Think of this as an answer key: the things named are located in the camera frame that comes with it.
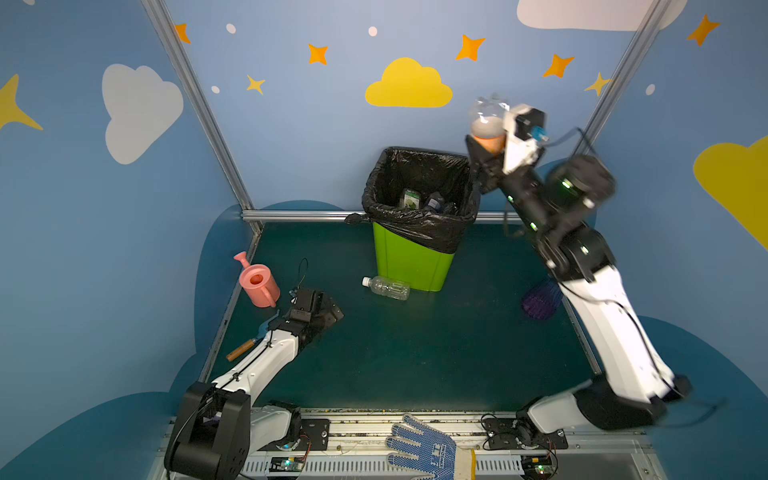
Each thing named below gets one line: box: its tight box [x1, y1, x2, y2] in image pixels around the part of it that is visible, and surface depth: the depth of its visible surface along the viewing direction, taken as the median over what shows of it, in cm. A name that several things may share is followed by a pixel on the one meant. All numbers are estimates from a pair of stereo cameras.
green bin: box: [373, 222, 455, 292], surface depth 92 cm
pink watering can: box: [234, 252, 281, 308], surface depth 93 cm
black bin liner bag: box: [345, 146, 480, 254], surface depth 85 cm
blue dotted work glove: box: [385, 413, 476, 480], surface depth 73 cm
